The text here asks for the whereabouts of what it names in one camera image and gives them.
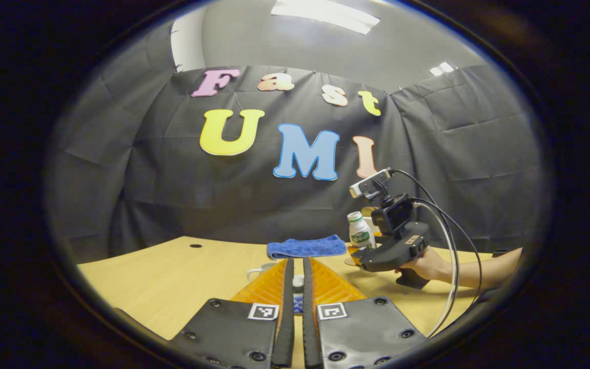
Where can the white blue-patterned teacup lid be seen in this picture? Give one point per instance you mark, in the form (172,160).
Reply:
(298,281)

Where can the large ceiling light panel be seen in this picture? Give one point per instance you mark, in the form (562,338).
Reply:
(325,14)

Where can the white green-label water bottle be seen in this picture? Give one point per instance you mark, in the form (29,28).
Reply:
(360,230)

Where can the white ceramic teacup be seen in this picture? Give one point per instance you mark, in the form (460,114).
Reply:
(261,270)

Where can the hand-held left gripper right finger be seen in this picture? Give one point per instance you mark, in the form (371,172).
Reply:
(309,318)

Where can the small ceiling light panel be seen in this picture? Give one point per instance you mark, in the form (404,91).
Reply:
(442,68)

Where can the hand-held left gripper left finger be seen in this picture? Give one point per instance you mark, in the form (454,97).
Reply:
(287,318)

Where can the black backdrop cloth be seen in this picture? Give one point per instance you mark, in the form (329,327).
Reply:
(146,179)

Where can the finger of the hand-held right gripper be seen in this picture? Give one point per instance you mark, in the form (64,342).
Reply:
(354,252)

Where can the blue towel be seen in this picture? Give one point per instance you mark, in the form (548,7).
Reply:
(305,247)

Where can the round wooden coaster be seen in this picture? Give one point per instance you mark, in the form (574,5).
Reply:
(350,262)

